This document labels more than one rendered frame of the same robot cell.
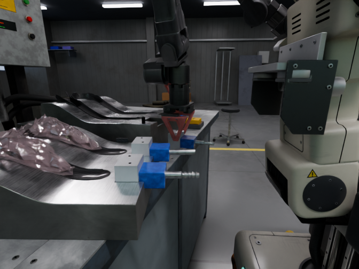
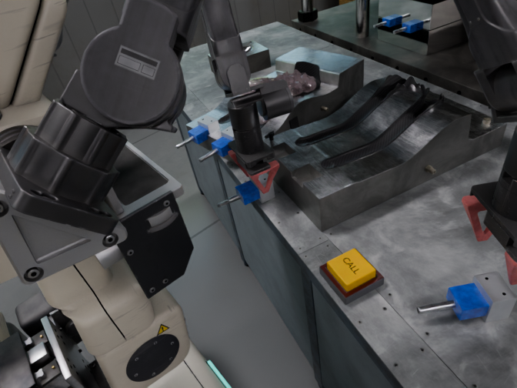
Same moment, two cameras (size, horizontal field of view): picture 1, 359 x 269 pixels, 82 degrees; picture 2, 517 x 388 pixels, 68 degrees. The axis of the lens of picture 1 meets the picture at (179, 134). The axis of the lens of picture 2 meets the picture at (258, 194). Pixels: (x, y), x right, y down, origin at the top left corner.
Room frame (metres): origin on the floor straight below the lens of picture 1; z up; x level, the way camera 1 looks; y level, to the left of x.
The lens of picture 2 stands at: (1.14, -0.41, 1.37)
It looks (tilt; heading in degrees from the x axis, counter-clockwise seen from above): 39 degrees down; 143
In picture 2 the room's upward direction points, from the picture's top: 11 degrees counter-clockwise
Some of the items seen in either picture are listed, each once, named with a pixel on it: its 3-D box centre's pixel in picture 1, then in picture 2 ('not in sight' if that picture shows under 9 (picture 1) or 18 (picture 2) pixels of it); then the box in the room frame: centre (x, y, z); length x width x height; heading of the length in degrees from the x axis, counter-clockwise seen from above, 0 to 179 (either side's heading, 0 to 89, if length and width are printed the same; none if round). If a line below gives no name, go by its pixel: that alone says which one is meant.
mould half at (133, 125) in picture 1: (102, 118); (379, 135); (0.73, 0.27, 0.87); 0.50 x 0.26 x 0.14; 72
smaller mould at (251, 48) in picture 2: not in sight; (238, 60); (-0.05, 0.50, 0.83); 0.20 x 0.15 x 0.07; 72
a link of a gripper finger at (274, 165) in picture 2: (181, 119); (259, 172); (0.61, -0.01, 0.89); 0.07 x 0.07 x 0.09; 74
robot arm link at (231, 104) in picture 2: (177, 74); (246, 112); (0.59, 0.01, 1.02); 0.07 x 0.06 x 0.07; 67
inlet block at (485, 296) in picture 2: not in sight; (460, 302); (1.05, -0.01, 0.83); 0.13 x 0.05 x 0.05; 53
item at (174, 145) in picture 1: (192, 142); (243, 194); (0.58, -0.04, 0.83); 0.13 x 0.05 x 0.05; 74
